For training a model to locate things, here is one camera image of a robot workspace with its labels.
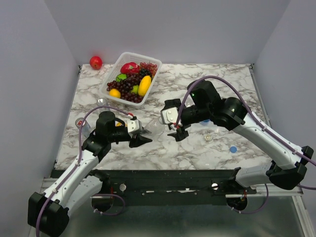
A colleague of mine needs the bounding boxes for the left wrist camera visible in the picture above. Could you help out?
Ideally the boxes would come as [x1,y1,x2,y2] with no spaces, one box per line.
[127,119,143,135]

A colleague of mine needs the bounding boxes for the green striped fruit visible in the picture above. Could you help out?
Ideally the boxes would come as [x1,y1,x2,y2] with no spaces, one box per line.
[116,74,127,82]

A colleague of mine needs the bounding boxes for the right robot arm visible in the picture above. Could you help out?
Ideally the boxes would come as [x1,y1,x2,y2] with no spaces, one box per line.
[160,77,314,194]

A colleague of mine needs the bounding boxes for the aluminium rail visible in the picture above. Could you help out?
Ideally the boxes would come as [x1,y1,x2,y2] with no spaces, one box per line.
[226,182,303,198]

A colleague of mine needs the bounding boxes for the blue label water bottle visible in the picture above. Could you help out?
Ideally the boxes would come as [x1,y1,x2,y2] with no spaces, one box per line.
[200,119,210,123]

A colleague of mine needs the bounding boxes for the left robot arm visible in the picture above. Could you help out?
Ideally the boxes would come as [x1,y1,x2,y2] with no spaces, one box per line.
[28,111,152,237]

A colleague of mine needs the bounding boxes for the purple cable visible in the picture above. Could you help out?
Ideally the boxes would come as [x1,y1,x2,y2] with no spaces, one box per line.
[175,75,316,191]
[35,106,134,237]

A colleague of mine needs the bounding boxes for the small clear plastic bottle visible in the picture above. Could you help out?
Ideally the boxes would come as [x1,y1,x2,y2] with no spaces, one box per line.
[144,118,165,136]

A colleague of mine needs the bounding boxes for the silver blue drink can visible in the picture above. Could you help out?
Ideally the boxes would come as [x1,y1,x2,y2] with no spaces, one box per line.
[96,98,108,106]

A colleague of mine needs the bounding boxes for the white plastic fruit basket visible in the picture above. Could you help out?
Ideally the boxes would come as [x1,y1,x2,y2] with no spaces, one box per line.
[100,52,162,107]

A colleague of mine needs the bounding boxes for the red apple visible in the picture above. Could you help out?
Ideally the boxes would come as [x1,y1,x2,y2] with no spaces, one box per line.
[89,56,103,70]

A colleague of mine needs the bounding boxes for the red top drink can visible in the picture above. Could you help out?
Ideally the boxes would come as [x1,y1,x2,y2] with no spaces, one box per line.
[75,118,91,138]

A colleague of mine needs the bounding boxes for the blue bottle cap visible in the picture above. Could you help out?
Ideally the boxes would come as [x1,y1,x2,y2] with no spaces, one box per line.
[230,146,237,153]

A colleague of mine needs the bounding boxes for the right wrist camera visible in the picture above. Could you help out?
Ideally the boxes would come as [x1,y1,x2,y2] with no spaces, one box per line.
[160,107,178,125]

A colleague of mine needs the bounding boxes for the yellow mango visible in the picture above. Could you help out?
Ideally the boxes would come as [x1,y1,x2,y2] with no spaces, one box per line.
[138,76,152,97]

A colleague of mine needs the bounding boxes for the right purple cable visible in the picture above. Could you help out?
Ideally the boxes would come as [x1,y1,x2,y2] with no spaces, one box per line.
[175,75,316,191]

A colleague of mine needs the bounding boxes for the clear transparent bottle cap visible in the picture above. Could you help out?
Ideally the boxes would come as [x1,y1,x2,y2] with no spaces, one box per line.
[204,134,212,142]

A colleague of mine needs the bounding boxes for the yellow lemon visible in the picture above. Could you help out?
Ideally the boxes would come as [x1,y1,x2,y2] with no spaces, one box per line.
[109,88,121,98]

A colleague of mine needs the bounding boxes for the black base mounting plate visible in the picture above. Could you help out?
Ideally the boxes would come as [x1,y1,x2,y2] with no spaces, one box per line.
[89,169,256,206]

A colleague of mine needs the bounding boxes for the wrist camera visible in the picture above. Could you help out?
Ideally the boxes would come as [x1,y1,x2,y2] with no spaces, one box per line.
[127,119,143,135]
[160,107,178,125]

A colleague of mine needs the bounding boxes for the dark red grape bunch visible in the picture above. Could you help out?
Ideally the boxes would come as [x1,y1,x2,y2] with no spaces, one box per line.
[106,75,143,103]

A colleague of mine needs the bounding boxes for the green lime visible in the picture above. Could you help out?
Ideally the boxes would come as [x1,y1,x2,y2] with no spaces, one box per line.
[130,85,139,95]

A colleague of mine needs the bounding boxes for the red dragon fruit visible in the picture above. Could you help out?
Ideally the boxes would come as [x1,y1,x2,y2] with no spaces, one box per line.
[120,62,140,74]

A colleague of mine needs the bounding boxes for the black grape bunch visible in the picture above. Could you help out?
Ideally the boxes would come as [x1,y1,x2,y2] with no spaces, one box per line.
[139,68,152,77]

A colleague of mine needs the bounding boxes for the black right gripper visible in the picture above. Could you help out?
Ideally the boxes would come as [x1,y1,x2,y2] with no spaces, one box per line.
[162,98,211,142]

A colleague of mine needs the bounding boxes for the light red grape bunch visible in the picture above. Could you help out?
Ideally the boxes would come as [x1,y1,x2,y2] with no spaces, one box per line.
[140,62,158,76]

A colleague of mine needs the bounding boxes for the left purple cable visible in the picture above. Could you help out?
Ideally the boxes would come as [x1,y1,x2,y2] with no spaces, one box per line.
[35,106,134,237]

